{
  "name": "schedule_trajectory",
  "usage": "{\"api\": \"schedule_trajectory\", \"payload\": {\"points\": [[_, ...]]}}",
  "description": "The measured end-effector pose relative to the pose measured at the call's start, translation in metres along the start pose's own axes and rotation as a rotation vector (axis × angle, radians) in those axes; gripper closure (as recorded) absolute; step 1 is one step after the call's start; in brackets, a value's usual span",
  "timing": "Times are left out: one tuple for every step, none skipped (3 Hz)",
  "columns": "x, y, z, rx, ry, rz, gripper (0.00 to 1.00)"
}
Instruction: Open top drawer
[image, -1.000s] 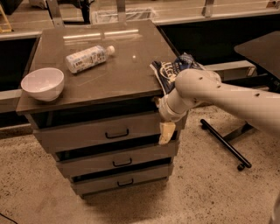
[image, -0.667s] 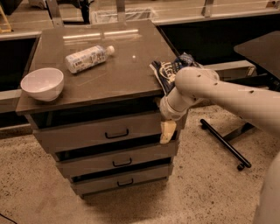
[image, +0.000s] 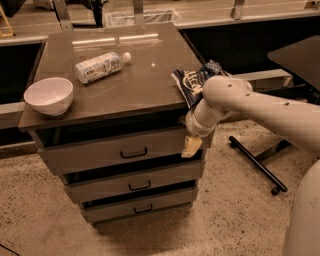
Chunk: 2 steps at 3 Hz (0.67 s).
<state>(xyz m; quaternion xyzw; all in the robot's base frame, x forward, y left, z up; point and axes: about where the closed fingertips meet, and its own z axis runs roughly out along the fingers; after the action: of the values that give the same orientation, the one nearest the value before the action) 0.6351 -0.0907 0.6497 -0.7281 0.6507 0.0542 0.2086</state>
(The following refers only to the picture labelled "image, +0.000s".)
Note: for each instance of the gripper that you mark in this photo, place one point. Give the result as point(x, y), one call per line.
point(191, 124)

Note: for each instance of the grey top drawer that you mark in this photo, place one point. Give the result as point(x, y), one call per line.
point(93, 154)

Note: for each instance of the grey drawer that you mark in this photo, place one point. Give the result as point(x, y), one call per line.
point(135, 181)
point(93, 154)
point(141, 205)

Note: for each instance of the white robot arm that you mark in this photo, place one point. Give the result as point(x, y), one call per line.
point(295, 121)

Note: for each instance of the grey bottom drawer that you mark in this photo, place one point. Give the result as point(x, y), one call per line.
point(141, 205)

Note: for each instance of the grey drawer cabinet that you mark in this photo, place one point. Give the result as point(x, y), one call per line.
point(142, 96)

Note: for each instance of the grey middle drawer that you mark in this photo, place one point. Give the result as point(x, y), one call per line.
point(135, 181)

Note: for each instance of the blue chip bag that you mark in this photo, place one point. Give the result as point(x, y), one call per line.
point(190, 83)

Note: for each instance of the black stand base bar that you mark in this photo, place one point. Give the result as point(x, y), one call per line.
point(279, 186)

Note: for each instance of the plastic water bottle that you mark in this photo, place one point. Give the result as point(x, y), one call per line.
point(101, 66)

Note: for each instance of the clear plastic bin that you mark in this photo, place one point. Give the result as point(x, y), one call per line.
point(129, 18)

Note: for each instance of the dark round side table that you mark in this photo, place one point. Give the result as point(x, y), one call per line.
point(301, 58)

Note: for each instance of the white bowl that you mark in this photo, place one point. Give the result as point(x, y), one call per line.
point(50, 96)

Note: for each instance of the grey low shelf rail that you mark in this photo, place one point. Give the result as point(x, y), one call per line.
point(268, 79)

